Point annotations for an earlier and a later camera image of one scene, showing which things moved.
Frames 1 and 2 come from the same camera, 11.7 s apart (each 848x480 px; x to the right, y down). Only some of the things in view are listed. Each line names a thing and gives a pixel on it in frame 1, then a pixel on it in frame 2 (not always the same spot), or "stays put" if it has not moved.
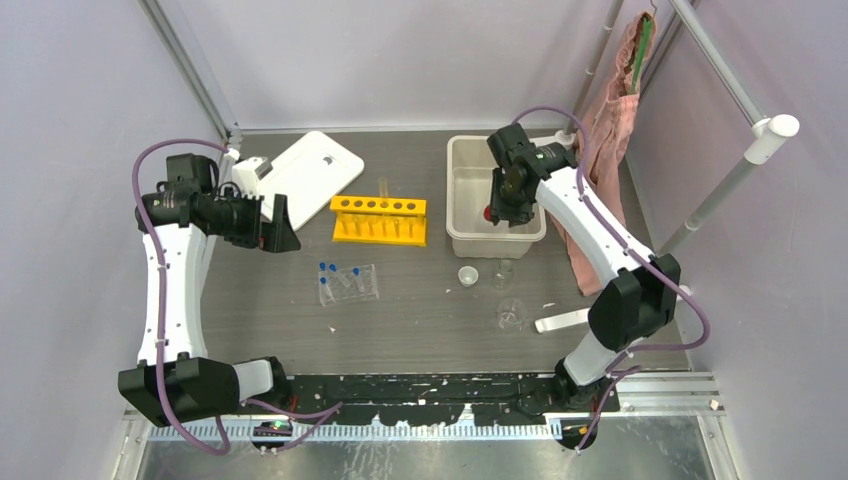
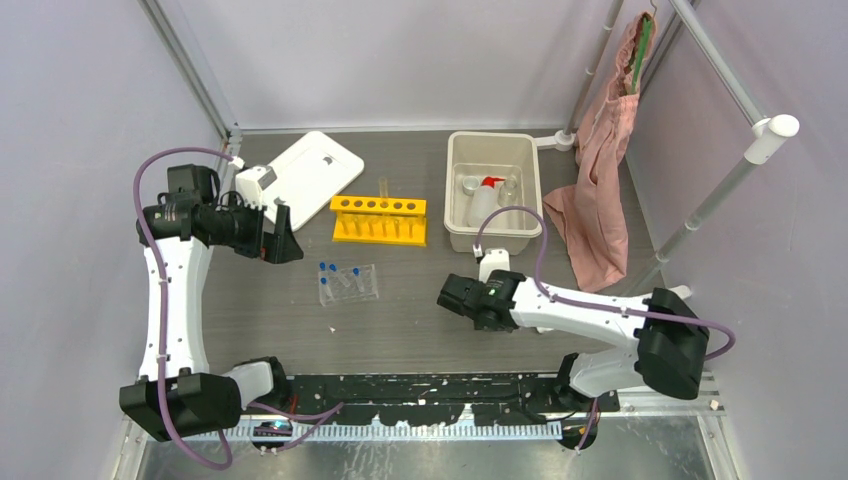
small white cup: [467, 276] → [470, 184]
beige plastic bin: [470, 164] stays put
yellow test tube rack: [380, 220] stays put
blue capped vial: [357, 272] stays put
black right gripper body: [507, 204] → [480, 325]
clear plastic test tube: [383, 187] stays put
